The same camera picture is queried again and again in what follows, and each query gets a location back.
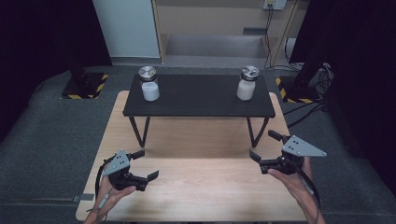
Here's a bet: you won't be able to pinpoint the person's right hand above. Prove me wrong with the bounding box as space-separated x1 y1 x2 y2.
267 156 314 202

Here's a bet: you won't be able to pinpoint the black stand base striped tape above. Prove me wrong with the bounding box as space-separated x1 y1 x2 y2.
60 66 110 101
275 75 316 105

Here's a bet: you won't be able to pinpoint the glass jar with white powder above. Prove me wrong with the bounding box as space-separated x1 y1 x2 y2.
137 65 161 103
236 65 261 102

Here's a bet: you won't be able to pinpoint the beige wooden cabinet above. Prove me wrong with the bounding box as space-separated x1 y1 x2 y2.
151 0 301 68

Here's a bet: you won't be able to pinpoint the black metal shelf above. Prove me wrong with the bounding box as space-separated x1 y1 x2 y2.
121 73 276 149

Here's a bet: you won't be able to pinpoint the person's left hand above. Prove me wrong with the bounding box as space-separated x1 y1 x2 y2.
92 177 138 218

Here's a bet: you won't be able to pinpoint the grey tape piece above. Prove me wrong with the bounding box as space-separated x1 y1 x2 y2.
72 192 95 203

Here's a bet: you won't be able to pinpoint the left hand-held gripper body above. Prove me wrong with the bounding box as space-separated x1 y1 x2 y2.
101 148 149 192

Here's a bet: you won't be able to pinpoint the black curtain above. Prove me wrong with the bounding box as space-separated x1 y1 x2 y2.
289 0 396 188
0 0 113 141

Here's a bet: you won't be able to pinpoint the grey rectangular bracket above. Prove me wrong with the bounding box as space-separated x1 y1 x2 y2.
242 27 268 35

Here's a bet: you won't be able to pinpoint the white cabinet panel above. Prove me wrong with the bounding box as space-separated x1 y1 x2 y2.
92 0 162 60

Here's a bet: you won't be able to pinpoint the black floor cables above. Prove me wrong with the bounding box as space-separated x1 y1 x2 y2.
282 101 330 129

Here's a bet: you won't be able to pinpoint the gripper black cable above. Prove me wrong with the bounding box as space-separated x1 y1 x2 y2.
93 154 117 218
297 167 323 224

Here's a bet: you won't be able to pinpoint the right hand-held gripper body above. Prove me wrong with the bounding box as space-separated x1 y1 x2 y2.
259 134 328 175

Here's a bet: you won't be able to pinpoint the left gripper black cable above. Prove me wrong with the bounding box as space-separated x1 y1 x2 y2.
93 154 117 218

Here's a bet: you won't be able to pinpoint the black wall cable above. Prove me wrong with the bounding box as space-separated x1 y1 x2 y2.
263 4 302 71

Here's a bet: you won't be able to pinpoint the white wall outlet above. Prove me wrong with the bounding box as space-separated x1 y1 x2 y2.
262 0 288 11

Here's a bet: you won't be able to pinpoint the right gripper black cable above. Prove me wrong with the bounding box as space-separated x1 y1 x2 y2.
297 167 323 224

